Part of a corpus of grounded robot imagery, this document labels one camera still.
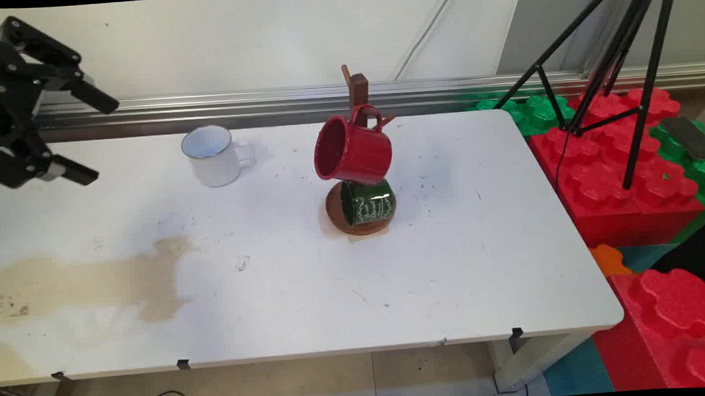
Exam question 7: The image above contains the white enamel mug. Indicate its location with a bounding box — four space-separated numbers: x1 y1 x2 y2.
180 123 257 190

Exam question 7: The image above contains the black smartphone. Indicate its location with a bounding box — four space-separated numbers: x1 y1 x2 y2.
658 116 705 164

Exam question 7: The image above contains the teal foam mat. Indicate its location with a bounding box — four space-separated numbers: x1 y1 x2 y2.
541 335 617 396

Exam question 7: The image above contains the aluminium rail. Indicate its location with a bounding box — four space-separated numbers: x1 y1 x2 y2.
33 63 705 132

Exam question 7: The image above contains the white table leg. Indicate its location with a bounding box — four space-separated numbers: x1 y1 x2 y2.
490 330 595 395

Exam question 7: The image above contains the orange foam piece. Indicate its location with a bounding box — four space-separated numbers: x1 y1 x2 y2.
589 242 633 278

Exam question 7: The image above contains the green enamel mug with print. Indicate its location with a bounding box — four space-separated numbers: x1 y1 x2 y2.
339 178 396 227

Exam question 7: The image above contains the red ceramic mug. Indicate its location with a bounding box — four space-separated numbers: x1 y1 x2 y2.
311 102 395 188

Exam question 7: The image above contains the black tripod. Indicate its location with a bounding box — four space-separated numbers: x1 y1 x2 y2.
487 0 692 198

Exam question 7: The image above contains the brown wooden mug tree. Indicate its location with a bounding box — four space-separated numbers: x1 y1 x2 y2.
318 62 403 238

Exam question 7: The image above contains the large red foam block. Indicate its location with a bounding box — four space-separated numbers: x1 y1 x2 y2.
525 83 705 253

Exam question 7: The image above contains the white wall cable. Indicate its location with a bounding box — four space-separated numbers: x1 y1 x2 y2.
389 0 465 82

